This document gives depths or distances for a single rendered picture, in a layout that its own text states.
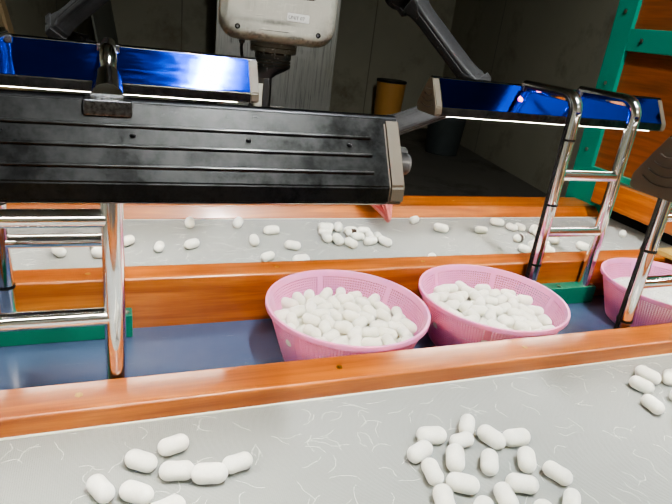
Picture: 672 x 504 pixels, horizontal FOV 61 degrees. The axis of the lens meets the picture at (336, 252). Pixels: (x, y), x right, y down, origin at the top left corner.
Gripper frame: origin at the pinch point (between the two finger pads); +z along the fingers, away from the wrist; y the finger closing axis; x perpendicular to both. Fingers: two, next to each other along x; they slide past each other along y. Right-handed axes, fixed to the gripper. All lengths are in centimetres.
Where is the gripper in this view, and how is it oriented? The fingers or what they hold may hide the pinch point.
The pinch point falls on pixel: (388, 218)
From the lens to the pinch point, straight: 138.9
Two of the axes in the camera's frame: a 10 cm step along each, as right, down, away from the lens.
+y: 9.3, -0.2, 3.6
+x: -3.1, 4.6, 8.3
